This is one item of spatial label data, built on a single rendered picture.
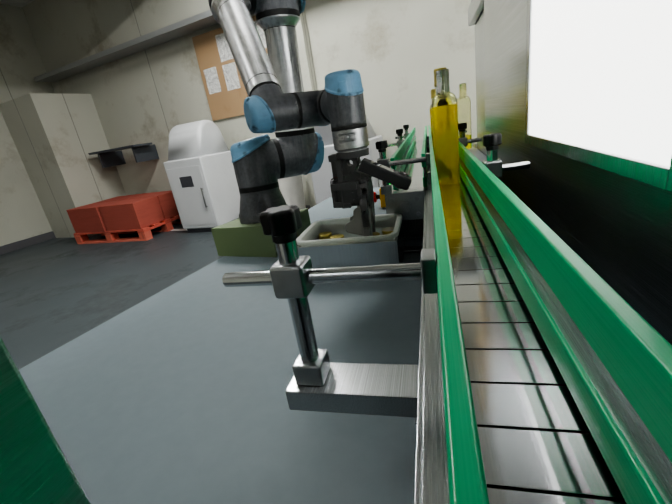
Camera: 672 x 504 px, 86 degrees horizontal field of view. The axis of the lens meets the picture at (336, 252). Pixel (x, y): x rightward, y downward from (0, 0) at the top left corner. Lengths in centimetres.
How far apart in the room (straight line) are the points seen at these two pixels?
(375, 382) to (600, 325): 17
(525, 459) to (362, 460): 20
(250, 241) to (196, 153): 390
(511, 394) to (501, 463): 5
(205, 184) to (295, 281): 454
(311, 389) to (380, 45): 415
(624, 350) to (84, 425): 57
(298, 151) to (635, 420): 97
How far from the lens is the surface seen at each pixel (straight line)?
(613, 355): 21
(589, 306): 23
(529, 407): 27
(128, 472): 50
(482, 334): 33
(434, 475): 23
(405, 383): 31
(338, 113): 76
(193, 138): 495
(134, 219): 547
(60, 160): 688
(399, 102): 424
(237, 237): 104
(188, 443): 49
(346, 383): 32
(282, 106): 81
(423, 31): 423
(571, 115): 53
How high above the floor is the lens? 106
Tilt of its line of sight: 19 degrees down
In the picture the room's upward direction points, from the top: 9 degrees counter-clockwise
